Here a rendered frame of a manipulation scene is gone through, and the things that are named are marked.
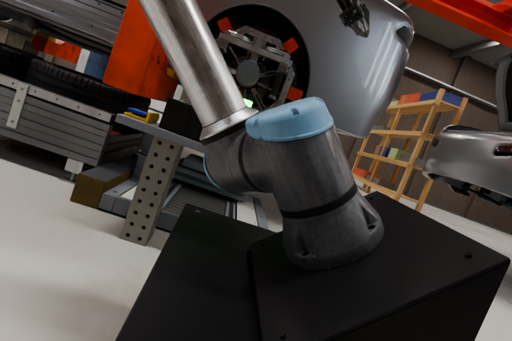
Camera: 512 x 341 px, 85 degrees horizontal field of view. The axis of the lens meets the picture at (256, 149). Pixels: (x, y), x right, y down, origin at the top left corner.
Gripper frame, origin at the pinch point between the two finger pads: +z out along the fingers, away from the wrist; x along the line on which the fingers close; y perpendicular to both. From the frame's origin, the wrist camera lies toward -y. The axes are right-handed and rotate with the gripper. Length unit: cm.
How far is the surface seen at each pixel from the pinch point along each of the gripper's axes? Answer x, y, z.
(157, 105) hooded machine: -620, -375, 53
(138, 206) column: -78, 77, -12
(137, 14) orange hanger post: -75, 10, -61
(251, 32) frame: -66, -45, -18
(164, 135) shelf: -59, 58, -24
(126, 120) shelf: -66, 59, -36
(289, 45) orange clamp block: -50, -44, 2
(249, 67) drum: -63, -16, -8
